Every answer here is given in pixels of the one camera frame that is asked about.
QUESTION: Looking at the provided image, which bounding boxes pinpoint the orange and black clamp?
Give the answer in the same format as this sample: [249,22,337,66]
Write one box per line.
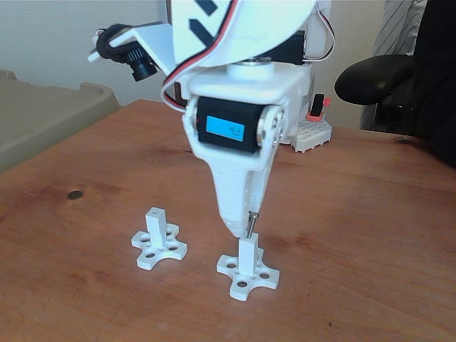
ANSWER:
[306,93,331,123]

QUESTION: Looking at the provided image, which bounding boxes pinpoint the black chair armrest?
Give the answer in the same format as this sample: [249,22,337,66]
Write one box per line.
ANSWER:
[334,54,418,135]

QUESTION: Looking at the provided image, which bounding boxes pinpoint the tan plastic bin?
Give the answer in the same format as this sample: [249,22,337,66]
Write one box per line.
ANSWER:
[0,69,122,174]

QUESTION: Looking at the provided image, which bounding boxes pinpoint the white perforated base plate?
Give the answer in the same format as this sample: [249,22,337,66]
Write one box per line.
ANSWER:
[281,119,333,154]

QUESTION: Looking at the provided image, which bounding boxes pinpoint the white cross-base post stand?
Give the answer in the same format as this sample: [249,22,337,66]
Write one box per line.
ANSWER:
[216,234,281,300]
[130,207,189,271]

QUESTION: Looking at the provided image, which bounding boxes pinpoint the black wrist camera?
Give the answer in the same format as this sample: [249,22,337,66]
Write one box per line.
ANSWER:
[120,46,160,83]

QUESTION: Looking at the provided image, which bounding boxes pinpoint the black camera cable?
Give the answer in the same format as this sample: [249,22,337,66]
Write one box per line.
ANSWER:
[94,23,126,64]

